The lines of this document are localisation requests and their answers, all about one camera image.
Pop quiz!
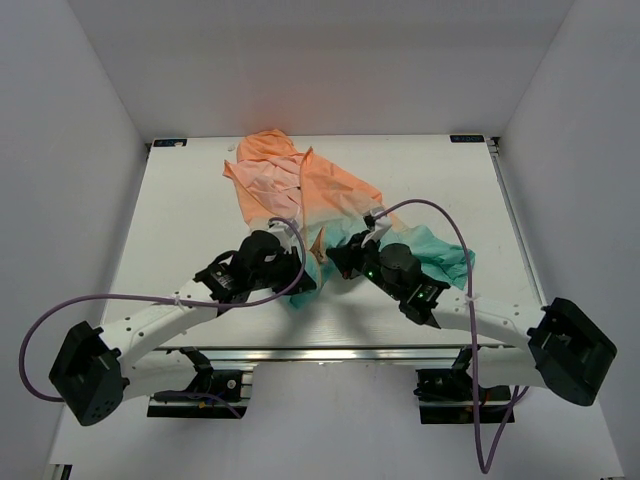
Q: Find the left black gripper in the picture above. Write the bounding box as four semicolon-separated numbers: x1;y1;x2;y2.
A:
249;246;316;296

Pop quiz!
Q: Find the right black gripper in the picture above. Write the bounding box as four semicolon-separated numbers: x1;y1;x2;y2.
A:
328;230;404;302

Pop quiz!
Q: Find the orange and teal jacket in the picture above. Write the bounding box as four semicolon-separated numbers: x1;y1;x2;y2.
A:
221;128;479;310

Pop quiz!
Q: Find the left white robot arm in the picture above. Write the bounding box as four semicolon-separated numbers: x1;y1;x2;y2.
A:
49;225;315;426

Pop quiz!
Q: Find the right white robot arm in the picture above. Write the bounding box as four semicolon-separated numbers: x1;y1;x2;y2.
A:
327;234;617;406

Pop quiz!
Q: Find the right blue table label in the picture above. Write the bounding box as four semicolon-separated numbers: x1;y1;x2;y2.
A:
449;134;485;143

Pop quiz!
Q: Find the blue table label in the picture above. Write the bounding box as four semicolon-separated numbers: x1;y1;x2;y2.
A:
449;134;485;143
152;138;187;148

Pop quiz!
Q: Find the left blue table label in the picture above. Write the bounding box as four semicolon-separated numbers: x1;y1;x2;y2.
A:
152;138;187;148

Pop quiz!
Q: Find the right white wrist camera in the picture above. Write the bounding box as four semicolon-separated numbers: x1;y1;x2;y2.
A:
361;208;392;248

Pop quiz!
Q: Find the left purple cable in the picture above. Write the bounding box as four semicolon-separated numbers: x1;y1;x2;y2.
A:
17;216;306;419

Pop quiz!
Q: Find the aluminium table front rail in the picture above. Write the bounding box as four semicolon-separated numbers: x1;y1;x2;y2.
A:
149;345;471;363

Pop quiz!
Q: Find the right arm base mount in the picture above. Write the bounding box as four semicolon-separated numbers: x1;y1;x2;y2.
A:
413;347;512;425

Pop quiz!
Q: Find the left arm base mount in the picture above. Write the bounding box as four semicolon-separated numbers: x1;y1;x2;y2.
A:
147;347;253;420

